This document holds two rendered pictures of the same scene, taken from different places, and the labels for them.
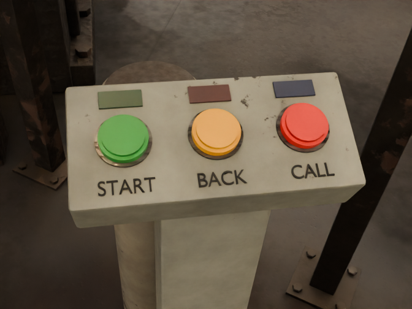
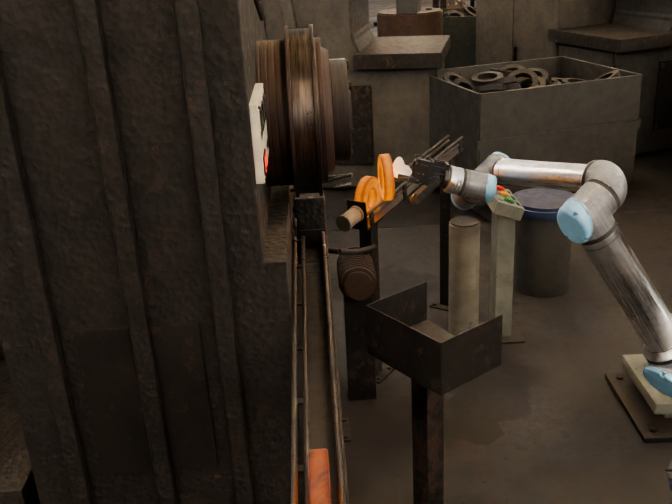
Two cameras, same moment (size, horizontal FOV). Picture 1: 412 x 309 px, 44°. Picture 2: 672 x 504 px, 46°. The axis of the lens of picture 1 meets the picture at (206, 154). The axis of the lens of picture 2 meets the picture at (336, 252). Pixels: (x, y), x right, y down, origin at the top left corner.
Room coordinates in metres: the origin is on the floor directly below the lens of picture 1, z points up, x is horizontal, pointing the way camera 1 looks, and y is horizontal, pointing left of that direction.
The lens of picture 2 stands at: (0.38, 2.94, 1.58)
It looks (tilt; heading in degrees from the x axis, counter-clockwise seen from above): 22 degrees down; 282
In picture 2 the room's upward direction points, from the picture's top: 3 degrees counter-clockwise
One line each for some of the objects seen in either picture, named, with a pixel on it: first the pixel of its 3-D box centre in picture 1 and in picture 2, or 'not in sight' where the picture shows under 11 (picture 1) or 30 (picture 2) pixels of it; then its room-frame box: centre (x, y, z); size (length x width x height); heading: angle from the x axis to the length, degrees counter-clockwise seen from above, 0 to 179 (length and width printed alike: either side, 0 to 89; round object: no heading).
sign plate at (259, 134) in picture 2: not in sight; (260, 131); (0.90, 1.17, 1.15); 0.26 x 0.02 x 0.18; 103
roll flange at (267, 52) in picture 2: not in sight; (276, 114); (0.95, 0.84, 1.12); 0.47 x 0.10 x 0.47; 103
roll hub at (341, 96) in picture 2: not in sight; (341, 110); (0.78, 0.80, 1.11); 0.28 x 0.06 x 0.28; 103
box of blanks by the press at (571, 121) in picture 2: not in sight; (523, 131); (0.16, -1.85, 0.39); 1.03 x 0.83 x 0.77; 28
